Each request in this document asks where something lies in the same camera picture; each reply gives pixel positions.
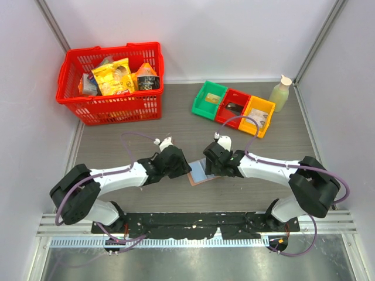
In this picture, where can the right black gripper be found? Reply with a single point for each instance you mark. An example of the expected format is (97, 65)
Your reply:
(210, 168)

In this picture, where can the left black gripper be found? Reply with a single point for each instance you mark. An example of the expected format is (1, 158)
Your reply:
(183, 168)

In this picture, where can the pink leather card holder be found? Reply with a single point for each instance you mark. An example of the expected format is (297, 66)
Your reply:
(197, 174)

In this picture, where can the white VIP credit card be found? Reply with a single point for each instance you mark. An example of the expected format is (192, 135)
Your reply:
(259, 116)

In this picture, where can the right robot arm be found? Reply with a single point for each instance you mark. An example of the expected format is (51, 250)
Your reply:
(314, 189)

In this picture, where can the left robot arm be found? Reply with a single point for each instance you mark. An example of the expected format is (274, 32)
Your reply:
(76, 195)

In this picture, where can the black credit card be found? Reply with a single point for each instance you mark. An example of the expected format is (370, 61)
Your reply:
(234, 108)

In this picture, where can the gold credit card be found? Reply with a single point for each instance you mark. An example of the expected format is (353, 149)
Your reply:
(212, 98)

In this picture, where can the green plastic bin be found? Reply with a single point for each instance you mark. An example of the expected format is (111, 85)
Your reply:
(203, 108)

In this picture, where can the red plastic bin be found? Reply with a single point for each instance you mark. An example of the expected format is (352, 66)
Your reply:
(234, 96)

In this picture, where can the yellow plastic bin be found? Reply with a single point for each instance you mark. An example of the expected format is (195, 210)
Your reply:
(247, 125)

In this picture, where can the black round can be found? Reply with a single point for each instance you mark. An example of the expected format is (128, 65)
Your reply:
(146, 83)

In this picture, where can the green lotion bottle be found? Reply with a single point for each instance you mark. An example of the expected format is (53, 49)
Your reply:
(280, 93)

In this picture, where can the orange snack packet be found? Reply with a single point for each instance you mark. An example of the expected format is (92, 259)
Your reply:
(145, 70)

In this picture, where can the red plastic shopping basket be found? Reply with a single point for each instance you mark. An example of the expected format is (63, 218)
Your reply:
(101, 110)

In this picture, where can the yellow chips bag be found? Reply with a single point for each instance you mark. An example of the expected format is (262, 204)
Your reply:
(114, 78)

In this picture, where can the grey small box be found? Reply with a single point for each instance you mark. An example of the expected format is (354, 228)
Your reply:
(86, 87)

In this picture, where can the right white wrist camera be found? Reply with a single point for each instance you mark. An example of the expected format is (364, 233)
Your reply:
(223, 140)

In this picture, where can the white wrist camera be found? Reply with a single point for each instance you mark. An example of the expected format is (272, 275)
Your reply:
(223, 140)
(163, 143)

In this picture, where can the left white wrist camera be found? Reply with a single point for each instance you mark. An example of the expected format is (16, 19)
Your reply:
(163, 143)

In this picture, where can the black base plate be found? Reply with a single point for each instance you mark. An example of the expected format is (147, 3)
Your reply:
(197, 226)

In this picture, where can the white cable duct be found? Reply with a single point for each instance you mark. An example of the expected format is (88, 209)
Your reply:
(103, 242)

